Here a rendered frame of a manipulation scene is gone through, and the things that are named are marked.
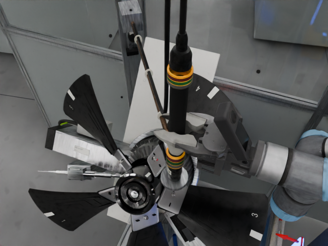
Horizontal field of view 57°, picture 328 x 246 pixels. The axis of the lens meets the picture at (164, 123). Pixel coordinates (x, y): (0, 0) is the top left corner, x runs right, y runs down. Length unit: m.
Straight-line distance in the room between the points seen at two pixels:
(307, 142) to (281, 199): 0.16
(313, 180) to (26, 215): 1.99
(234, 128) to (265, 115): 1.01
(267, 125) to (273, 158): 1.01
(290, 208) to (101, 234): 1.60
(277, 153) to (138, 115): 0.61
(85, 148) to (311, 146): 0.70
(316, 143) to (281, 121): 0.82
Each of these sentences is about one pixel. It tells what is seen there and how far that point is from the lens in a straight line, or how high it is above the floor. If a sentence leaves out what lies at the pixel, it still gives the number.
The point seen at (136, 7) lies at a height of 1.41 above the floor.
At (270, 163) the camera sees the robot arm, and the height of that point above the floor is 1.50.
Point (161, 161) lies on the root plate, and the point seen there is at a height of 1.27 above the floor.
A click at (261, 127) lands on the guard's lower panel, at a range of 1.62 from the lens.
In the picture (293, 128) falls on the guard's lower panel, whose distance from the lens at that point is 1.59.
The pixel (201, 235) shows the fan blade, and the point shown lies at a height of 1.17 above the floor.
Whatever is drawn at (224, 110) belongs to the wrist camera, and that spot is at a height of 1.59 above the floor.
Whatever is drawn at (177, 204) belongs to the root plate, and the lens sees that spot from 0.87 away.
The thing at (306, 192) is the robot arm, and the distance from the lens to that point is 0.63.
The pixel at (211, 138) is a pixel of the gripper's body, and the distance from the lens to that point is 0.59.
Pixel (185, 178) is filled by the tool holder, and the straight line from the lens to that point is 0.78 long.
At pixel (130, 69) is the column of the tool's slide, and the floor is 1.08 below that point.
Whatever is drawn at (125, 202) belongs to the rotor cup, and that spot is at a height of 1.19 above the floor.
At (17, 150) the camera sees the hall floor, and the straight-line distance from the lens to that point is 2.65.
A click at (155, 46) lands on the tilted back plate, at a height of 1.35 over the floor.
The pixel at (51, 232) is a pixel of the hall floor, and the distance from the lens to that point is 2.22.
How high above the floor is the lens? 1.98
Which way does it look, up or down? 51 degrees down
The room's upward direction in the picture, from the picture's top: straight up
